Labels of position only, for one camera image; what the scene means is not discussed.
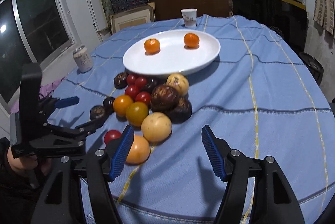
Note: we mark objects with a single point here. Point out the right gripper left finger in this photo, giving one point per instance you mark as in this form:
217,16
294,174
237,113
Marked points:
103,166

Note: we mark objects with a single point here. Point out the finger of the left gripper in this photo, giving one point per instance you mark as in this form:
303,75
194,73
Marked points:
83,129
48,105

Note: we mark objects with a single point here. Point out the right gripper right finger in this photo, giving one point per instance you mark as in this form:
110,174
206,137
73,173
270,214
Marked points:
234,168

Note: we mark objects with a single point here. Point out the pale orange persimmon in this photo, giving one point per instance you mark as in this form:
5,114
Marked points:
139,152

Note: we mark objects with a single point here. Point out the yellow round pear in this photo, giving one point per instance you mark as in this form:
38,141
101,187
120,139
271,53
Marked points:
156,127

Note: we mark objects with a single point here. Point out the large carved brown fruit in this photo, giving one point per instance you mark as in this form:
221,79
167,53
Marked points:
164,98

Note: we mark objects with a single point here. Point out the speckled yellow pear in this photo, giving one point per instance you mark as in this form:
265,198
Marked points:
179,82

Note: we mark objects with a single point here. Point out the yellow orange tomato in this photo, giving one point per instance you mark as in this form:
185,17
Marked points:
136,113

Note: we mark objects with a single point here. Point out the person's left hand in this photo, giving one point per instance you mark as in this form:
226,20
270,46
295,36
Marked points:
24,164

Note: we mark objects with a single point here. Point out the pink cloth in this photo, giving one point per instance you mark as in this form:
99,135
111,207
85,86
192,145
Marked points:
45,91

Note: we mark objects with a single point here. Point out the carved dark brown fruit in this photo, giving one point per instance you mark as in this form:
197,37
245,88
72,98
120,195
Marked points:
120,80

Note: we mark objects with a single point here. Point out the red cherry tomato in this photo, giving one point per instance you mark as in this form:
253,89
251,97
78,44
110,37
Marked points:
144,97
131,78
132,91
140,82

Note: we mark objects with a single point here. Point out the white beverage can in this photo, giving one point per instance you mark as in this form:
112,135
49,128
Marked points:
83,59

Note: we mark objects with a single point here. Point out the dark brown fruit underneath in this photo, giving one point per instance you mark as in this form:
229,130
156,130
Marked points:
181,112

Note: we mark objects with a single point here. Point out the blue checked tablecloth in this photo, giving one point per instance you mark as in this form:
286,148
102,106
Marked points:
260,98

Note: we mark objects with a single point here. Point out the dark window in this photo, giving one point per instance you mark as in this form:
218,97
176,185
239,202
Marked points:
31,31

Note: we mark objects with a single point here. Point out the left mandarin orange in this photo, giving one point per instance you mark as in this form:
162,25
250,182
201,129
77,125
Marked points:
152,46

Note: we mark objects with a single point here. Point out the mandarin orange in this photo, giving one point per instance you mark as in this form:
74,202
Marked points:
152,46
191,40

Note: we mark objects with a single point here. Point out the framed picture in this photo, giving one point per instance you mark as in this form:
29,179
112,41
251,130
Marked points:
133,17

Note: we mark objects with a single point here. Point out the black round stool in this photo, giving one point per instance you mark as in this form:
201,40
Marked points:
313,65

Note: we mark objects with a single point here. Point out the right mandarin orange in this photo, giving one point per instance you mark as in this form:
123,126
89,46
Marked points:
191,40

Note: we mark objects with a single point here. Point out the white paper cup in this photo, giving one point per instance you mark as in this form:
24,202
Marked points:
189,17

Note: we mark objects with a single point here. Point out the black chair back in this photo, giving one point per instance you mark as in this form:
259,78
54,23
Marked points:
287,20

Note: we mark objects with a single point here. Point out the brown chair back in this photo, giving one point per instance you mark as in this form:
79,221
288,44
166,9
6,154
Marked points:
171,9

